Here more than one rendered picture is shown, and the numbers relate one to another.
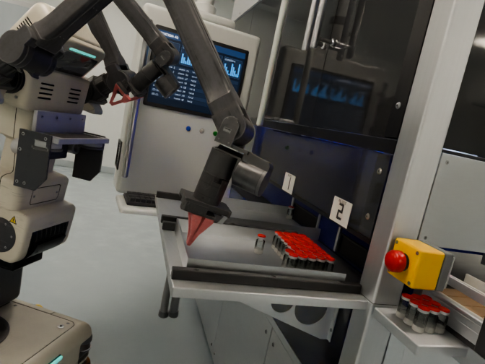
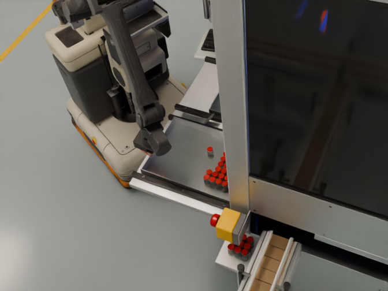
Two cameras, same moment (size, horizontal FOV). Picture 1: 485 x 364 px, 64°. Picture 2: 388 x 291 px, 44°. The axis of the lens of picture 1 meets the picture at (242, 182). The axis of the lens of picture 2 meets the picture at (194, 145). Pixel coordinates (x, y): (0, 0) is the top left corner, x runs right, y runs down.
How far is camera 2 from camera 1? 1.39 m
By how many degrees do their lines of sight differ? 60
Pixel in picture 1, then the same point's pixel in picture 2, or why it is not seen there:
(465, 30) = (235, 120)
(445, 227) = (268, 211)
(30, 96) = not seen: hidden behind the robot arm
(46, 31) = (75, 7)
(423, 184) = (240, 187)
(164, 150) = not seen: outside the picture
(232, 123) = (139, 118)
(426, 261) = (220, 231)
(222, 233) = (203, 130)
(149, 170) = not seen: hidden behind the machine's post
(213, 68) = (130, 79)
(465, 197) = (277, 201)
